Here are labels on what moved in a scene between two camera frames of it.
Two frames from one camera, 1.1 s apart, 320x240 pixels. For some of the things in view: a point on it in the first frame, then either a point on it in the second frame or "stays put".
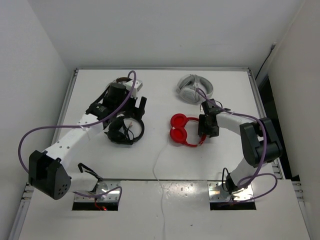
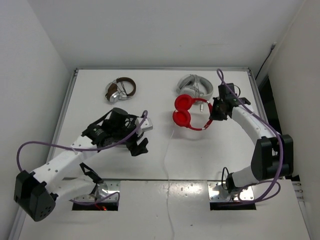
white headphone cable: [162, 189] to [168, 186]
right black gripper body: [204, 128] to [217, 111]
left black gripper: [134, 111] to [135, 149]
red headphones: [178, 132] to [181, 115]
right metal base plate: [217, 193] stays put
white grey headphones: [187, 86] stays put
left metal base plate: [102, 186] stays put
